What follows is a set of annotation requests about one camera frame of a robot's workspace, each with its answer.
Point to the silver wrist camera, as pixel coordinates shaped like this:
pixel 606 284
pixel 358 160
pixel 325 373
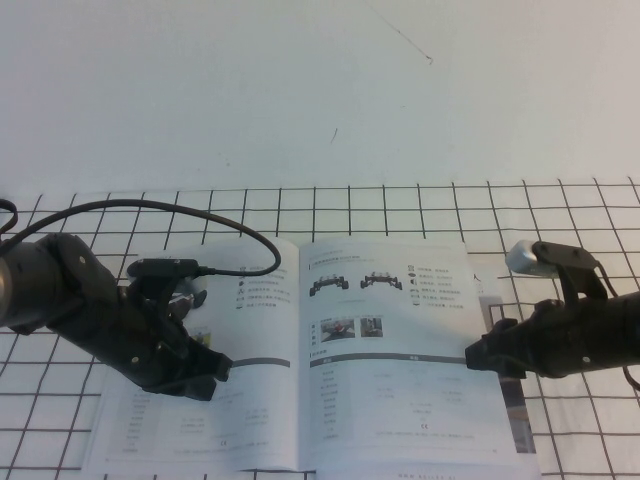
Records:
pixel 160 266
pixel 525 257

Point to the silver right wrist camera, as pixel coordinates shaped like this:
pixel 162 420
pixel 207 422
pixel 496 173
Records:
pixel 525 257

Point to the white product catalogue book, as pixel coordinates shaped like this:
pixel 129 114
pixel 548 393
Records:
pixel 390 400

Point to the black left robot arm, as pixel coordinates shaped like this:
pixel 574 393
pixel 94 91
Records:
pixel 30 280

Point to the white black-grid checkered cloth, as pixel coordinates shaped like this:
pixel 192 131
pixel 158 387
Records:
pixel 400 215

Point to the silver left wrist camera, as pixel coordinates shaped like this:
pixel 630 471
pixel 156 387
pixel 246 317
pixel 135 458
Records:
pixel 160 266

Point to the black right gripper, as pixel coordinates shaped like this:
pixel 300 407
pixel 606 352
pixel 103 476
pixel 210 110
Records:
pixel 575 335

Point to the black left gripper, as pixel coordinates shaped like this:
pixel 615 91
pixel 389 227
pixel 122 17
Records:
pixel 130 340

